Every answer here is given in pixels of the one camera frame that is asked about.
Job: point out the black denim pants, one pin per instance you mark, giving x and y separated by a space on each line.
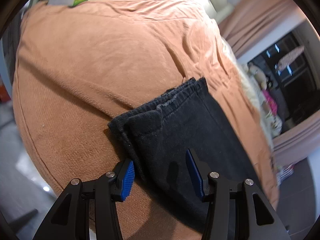
157 136

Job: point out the pink plush toy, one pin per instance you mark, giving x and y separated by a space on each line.
270 102

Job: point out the cream patterned duvet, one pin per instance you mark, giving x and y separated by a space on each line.
253 81

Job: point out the dark window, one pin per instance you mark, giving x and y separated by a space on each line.
293 89

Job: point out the orange bed blanket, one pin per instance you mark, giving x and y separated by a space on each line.
79 68

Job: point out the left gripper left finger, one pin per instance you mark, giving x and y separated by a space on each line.
68 218

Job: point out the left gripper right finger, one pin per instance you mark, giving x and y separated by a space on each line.
237 210

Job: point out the pink curtain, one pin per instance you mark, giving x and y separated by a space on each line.
253 26

